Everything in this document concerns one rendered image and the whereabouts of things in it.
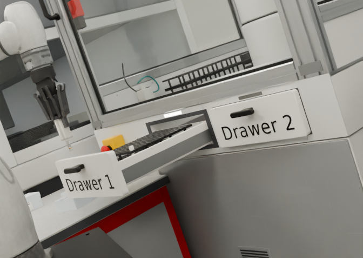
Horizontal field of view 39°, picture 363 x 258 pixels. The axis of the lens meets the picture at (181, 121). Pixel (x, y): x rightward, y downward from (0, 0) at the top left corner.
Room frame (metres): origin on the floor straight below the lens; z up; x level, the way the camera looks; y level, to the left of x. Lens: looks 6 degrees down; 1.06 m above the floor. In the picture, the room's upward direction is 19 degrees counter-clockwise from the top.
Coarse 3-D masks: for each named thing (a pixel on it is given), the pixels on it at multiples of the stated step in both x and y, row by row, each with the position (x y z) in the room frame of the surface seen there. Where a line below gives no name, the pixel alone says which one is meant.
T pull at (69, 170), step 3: (78, 165) 1.30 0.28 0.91; (81, 165) 1.30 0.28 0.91; (66, 168) 1.31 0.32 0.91; (69, 168) 1.29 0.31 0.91; (72, 168) 1.28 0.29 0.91; (75, 168) 1.27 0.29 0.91; (78, 168) 1.26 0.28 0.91; (81, 168) 1.29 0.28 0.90; (66, 171) 1.30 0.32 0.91; (69, 171) 1.29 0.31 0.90; (72, 171) 1.28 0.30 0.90; (75, 171) 1.27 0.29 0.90; (78, 171) 1.26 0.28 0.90
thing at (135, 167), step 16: (192, 128) 1.40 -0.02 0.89; (208, 128) 1.43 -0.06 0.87; (160, 144) 1.32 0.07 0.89; (176, 144) 1.35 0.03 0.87; (192, 144) 1.38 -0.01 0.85; (128, 160) 1.25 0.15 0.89; (144, 160) 1.28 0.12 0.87; (160, 160) 1.31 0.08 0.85; (176, 160) 1.34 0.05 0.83; (128, 176) 1.24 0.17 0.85; (144, 176) 1.27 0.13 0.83
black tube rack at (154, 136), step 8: (176, 128) 1.46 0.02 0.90; (184, 128) 1.43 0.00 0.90; (144, 136) 1.54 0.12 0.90; (152, 136) 1.47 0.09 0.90; (160, 136) 1.41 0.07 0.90; (168, 136) 1.39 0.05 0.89; (128, 144) 1.48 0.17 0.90; (136, 144) 1.41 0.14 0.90; (144, 144) 1.35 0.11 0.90; (152, 144) 1.52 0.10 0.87; (136, 152) 1.48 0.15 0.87; (120, 160) 1.38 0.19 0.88
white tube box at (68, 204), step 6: (60, 198) 1.59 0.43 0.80; (66, 198) 1.57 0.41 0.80; (78, 198) 1.54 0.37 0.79; (84, 198) 1.56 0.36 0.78; (90, 198) 1.58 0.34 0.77; (60, 204) 1.56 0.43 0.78; (66, 204) 1.54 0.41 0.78; (72, 204) 1.53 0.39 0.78; (78, 204) 1.53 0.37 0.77; (84, 204) 1.55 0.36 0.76; (60, 210) 1.56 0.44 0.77; (66, 210) 1.55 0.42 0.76
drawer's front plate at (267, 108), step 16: (272, 96) 1.21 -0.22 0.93; (288, 96) 1.17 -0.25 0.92; (224, 112) 1.34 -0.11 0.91; (256, 112) 1.26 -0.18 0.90; (272, 112) 1.22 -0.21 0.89; (288, 112) 1.18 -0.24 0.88; (304, 112) 1.17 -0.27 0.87; (224, 128) 1.36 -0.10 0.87; (256, 128) 1.27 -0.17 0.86; (272, 128) 1.23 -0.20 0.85; (304, 128) 1.16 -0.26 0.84; (224, 144) 1.37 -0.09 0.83; (240, 144) 1.33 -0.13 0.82
